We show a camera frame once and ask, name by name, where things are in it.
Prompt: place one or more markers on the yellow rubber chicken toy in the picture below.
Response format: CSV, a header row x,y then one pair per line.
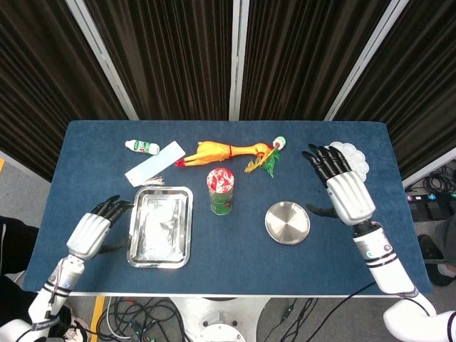
x,y
210,151

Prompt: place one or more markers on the power strip with lights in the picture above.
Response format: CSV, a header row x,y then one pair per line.
x,y
431,196

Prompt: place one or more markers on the blue felt table cover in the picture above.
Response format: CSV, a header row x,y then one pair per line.
x,y
228,263

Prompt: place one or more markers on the round steel plate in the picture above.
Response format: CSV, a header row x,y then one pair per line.
x,y
286,222

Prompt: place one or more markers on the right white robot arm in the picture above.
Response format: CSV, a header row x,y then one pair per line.
x,y
381,260

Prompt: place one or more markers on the white flower-shaped paint palette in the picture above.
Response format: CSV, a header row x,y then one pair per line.
x,y
358,160

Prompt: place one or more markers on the black jacket white stripe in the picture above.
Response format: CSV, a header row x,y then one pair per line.
x,y
14,242

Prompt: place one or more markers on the small bottle green white cap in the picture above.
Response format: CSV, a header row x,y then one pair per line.
x,y
279,142

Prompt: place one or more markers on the black shoe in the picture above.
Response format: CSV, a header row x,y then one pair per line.
x,y
430,247

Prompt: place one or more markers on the green can with red lid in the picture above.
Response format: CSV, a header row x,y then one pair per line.
x,y
221,199

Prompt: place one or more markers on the black trouser leg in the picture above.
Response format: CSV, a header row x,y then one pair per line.
x,y
63,320

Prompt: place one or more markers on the yellow floor tape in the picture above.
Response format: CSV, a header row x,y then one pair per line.
x,y
97,313

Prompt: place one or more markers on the white partition post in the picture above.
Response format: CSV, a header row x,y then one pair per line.
x,y
238,60
367,60
103,60

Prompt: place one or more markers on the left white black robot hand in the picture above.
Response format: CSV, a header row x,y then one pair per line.
x,y
87,233

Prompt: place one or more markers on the small white bottle green label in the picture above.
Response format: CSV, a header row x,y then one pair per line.
x,y
142,146

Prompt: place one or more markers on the dark pleated curtain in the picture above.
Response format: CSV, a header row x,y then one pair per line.
x,y
303,60
417,99
42,89
167,60

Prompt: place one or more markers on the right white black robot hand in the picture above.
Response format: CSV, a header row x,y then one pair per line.
x,y
351,196

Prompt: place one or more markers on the green yellow artificial plant sprig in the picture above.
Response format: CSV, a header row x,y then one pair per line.
x,y
271,162

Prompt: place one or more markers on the white paper strip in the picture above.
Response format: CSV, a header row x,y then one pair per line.
x,y
156,162

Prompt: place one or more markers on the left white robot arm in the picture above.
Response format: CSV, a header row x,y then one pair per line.
x,y
53,288

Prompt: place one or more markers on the rectangular steel tray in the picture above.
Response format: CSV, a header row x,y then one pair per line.
x,y
178,199

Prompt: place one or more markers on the black white sneaker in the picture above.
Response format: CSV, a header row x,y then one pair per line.
x,y
80,324

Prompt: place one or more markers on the gray trouser leg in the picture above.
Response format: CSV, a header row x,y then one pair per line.
x,y
449,238

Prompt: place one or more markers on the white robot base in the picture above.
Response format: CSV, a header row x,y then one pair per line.
x,y
217,320

